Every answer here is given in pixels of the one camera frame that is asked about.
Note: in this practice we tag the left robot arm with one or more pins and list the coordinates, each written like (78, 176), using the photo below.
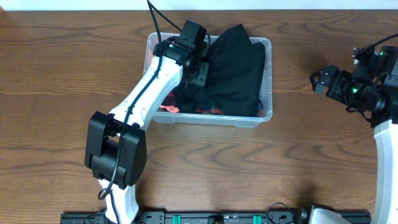
(116, 142)

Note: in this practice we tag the black hooded garment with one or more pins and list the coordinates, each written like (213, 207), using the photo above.
(234, 76)

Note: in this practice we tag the red navy plaid shirt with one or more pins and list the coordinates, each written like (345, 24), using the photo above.
(202, 109)

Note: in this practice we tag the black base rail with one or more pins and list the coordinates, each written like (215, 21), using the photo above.
(277, 213)

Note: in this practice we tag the pink shirt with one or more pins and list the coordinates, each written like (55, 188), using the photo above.
(171, 109)

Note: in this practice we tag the clear plastic storage bin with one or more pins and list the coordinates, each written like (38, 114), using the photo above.
(265, 96)

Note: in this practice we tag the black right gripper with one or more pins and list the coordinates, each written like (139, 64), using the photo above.
(344, 78)

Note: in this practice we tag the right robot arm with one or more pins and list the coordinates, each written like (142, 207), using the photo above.
(371, 87)

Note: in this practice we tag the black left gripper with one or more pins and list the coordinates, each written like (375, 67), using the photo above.
(201, 81)

